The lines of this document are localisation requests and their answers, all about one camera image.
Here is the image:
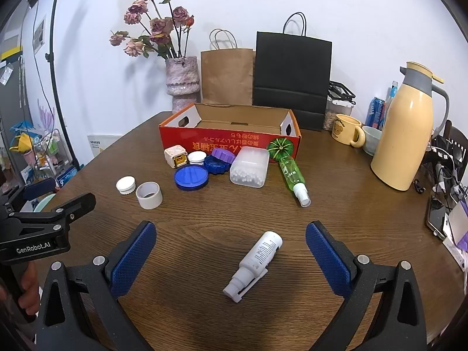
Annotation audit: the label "yellow bear mug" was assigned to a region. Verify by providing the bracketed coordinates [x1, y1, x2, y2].
[331, 113, 366, 148]

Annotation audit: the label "person's left hand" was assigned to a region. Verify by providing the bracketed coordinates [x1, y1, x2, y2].
[18, 261, 40, 317]

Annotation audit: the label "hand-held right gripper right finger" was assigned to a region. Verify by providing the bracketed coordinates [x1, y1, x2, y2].
[305, 220, 428, 351]

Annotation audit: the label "yellow thermos jug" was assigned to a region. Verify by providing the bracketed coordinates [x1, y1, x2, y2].
[370, 61, 450, 192]

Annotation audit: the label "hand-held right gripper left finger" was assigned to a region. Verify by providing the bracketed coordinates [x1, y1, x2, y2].
[35, 220, 158, 351]

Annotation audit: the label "dark wooden chair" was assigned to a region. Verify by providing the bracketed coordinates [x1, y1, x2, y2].
[444, 120, 468, 149]

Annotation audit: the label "purple white packet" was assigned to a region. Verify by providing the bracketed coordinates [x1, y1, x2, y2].
[444, 201, 468, 260]

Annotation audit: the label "blue drink can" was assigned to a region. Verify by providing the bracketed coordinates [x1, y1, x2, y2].
[367, 97, 386, 131]

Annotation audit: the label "wire storage rack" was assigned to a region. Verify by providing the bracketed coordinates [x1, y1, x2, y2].
[9, 121, 79, 187]

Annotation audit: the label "black smartphone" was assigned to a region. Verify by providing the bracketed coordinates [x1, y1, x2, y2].
[426, 195, 450, 240]

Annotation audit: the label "orange cardboard box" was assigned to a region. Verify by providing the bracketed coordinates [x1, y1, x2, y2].
[158, 103, 302, 163]

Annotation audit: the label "blue toothed jar cap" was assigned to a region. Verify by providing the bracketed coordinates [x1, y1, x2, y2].
[203, 154, 232, 175]

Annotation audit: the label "black light stand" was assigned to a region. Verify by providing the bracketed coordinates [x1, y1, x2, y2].
[0, 0, 83, 172]

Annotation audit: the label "purple toothed cap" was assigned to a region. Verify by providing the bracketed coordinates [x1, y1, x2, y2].
[211, 147, 236, 163]

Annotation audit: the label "black paper bag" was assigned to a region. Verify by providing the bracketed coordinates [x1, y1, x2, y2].
[252, 12, 333, 132]

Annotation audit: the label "white spray bottle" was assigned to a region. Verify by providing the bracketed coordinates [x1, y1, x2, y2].
[222, 230, 284, 304]

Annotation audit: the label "green spray bottle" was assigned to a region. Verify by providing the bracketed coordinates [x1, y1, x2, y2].
[278, 155, 311, 207]

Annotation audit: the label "mint green basin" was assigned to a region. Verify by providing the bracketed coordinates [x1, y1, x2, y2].
[32, 193, 56, 213]

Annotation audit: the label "clear plastic box white beads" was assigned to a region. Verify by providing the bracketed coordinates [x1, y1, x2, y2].
[229, 146, 270, 189]

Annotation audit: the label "dried pink flowers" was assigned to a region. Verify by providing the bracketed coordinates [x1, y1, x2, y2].
[110, 0, 195, 60]

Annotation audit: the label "blue white carton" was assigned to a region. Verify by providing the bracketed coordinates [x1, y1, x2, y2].
[55, 167, 79, 188]

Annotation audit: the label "small white cup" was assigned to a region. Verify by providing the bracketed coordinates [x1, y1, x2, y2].
[116, 176, 137, 195]

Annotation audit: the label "white tape roll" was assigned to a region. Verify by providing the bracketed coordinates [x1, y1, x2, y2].
[136, 182, 163, 210]

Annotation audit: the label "white booklet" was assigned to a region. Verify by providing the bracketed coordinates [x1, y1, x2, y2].
[88, 134, 123, 158]

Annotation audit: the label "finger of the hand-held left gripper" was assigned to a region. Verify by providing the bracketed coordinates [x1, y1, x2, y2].
[0, 177, 55, 218]
[7, 192, 97, 242]

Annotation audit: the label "clear bottle blue cap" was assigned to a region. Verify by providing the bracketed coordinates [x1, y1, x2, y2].
[384, 80, 399, 108]

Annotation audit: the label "white cube box yellow latch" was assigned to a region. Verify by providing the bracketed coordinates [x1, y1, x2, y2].
[164, 145, 189, 169]

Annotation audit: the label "pink marbled vase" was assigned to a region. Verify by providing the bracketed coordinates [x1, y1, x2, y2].
[165, 56, 202, 114]

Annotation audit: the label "blue round lid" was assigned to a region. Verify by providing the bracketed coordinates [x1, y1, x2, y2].
[174, 164, 210, 191]

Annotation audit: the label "brown paper bag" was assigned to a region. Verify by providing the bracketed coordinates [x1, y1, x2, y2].
[200, 28, 257, 106]

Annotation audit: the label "pale green cup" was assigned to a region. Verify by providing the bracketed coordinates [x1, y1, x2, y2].
[362, 126, 384, 156]

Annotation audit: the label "tangle of black cables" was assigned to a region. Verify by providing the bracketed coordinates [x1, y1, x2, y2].
[413, 132, 468, 200]

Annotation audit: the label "clear jar black clips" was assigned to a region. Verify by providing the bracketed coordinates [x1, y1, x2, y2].
[324, 80, 356, 131]

